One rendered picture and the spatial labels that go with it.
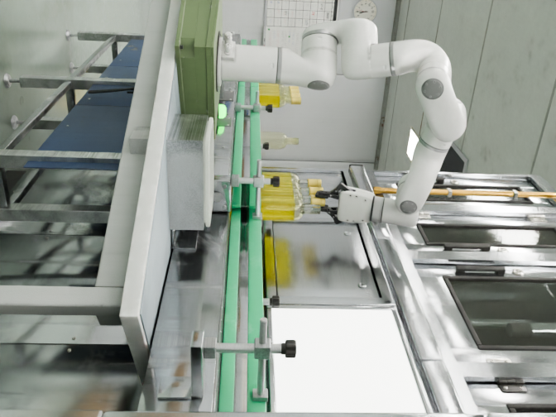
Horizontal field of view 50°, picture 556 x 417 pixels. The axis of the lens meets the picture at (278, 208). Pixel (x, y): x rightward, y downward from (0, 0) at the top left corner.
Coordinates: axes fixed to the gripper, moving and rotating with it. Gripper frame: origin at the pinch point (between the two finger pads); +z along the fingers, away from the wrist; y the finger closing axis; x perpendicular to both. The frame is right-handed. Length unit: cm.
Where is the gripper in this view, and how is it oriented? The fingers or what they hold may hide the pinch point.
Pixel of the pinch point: (322, 200)
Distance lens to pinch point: 178.4
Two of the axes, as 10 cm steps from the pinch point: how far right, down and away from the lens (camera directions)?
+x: -2.3, 4.4, -8.7
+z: -9.7, -1.5, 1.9
